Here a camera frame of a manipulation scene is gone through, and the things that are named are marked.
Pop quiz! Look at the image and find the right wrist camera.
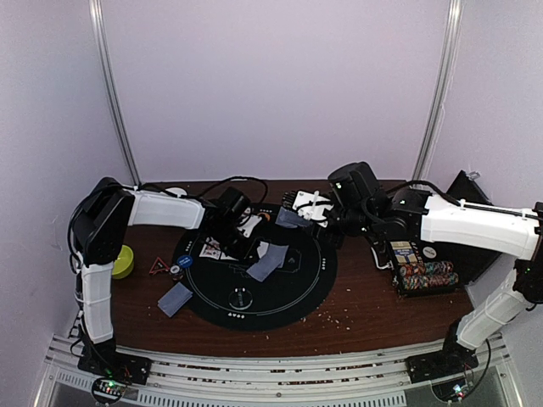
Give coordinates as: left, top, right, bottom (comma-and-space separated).
282, 190, 334, 223

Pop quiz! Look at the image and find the black poker chip case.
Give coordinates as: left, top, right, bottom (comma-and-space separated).
370, 170, 495, 298

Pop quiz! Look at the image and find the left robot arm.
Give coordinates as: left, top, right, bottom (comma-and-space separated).
67, 177, 254, 382

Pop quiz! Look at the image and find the right aluminium frame post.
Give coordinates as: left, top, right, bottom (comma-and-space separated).
411, 0, 464, 180

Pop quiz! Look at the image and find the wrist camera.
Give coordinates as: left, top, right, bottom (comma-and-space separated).
282, 190, 334, 223
237, 215, 263, 237

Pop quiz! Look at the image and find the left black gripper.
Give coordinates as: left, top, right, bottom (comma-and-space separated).
209, 222, 260, 263

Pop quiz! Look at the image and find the round black poker mat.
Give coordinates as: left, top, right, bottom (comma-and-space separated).
172, 203, 338, 331

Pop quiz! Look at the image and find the grey card deck box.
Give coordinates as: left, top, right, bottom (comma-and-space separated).
275, 207, 311, 229

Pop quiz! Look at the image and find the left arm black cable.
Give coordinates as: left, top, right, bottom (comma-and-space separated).
199, 176, 269, 204

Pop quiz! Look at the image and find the face-up king playing card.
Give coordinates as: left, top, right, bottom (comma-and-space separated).
199, 237, 222, 260

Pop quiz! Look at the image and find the orange white bowl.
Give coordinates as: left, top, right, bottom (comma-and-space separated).
165, 187, 188, 197

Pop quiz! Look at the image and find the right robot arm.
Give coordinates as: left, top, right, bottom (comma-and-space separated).
305, 162, 542, 382

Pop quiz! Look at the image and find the red black triangle token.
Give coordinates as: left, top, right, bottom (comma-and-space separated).
149, 257, 170, 276

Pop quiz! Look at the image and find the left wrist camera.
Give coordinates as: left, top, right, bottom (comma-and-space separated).
237, 215, 263, 237

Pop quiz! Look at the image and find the blue small blind button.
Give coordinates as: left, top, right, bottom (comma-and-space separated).
176, 254, 193, 269

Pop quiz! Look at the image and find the lime green bowl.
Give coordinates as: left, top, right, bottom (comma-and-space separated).
112, 245, 134, 280

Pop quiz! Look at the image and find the blue patterned card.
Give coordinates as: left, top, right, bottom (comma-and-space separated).
261, 243, 289, 268
247, 258, 277, 282
158, 282, 193, 317

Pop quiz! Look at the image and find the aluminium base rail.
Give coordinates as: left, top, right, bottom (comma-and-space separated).
30, 334, 529, 406

